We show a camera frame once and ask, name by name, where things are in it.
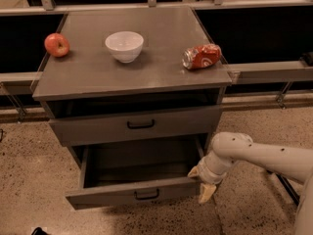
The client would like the grey top drawer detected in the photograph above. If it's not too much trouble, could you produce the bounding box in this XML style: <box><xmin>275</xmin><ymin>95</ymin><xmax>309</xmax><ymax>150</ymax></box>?
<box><xmin>49</xmin><ymin>106</ymin><xmax>221</xmax><ymax>147</ymax></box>

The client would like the black object on floor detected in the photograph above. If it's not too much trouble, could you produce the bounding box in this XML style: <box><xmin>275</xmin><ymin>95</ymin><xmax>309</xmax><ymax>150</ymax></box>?
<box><xmin>31</xmin><ymin>227</ymin><xmax>50</xmax><ymax>235</ymax></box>

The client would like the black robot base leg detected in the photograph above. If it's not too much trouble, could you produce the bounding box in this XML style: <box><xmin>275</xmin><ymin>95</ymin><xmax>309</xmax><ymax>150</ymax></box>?
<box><xmin>277</xmin><ymin>174</ymin><xmax>300</xmax><ymax>206</ymax></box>

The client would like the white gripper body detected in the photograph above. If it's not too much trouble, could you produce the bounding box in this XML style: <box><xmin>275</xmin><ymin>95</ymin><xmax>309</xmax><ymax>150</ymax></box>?
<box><xmin>197</xmin><ymin>151</ymin><xmax>237</xmax><ymax>185</ymax></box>

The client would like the crushed red soda can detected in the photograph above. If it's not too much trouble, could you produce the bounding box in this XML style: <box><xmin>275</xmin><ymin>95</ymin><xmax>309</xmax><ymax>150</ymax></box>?
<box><xmin>182</xmin><ymin>44</ymin><xmax>222</xmax><ymax>70</ymax></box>

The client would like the red apple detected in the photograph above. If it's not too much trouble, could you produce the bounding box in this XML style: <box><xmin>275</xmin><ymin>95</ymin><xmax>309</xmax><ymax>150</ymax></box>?
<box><xmin>44</xmin><ymin>33</ymin><xmax>69</xmax><ymax>58</ymax></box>

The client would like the white ceramic bowl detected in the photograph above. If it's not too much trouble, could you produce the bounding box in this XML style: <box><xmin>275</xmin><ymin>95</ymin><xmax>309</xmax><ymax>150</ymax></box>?
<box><xmin>105</xmin><ymin>31</ymin><xmax>144</xmax><ymax>64</ymax></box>

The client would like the grey drawer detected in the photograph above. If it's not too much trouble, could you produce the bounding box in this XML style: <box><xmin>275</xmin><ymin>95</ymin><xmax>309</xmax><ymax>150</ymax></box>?
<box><xmin>49</xmin><ymin>106</ymin><xmax>221</xmax><ymax>147</ymax></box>
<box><xmin>66</xmin><ymin>135</ymin><xmax>203</xmax><ymax>210</ymax></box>

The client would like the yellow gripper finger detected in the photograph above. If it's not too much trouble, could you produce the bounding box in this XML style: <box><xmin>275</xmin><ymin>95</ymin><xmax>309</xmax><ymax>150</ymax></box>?
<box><xmin>188</xmin><ymin>166</ymin><xmax>200</xmax><ymax>178</ymax></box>
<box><xmin>199</xmin><ymin>183</ymin><xmax>216</xmax><ymax>204</ymax></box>

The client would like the grey drawer cabinet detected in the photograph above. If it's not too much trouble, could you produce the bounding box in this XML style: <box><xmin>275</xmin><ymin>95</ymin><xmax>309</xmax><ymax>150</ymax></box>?
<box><xmin>33</xmin><ymin>8</ymin><xmax>227</xmax><ymax>169</ymax></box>

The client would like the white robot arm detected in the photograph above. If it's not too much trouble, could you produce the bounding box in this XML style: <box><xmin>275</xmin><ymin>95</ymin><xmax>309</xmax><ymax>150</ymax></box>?
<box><xmin>188</xmin><ymin>132</ymin><xmax>313</xmax><ymax>235</ymax></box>

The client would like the grey metal railing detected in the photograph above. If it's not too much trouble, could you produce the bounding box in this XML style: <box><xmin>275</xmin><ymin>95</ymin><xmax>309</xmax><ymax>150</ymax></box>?
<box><xmin>1</xmin><ymin>0</ymin><xmax>312</xmax><ymax>121</ymax></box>

